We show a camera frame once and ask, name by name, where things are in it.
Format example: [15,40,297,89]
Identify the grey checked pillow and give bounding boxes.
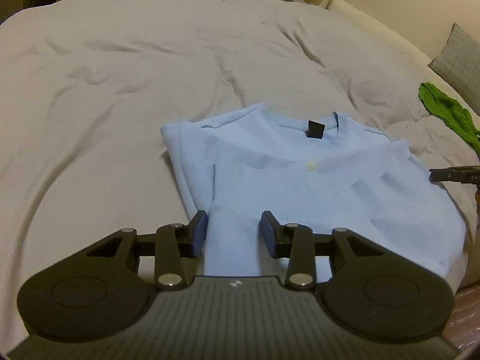
[427,22,480,117]

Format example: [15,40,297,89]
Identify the light blue sweatshirt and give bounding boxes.
[160,102,469,297]

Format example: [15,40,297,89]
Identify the patterned curtain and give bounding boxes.
[446,285,480,353]

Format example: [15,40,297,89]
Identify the green knit sweater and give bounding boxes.
[418,82,480,154]

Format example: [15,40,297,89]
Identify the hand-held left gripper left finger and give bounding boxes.
[67,211,207,291]

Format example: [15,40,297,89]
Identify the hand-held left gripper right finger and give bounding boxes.
[260,211,398,290]

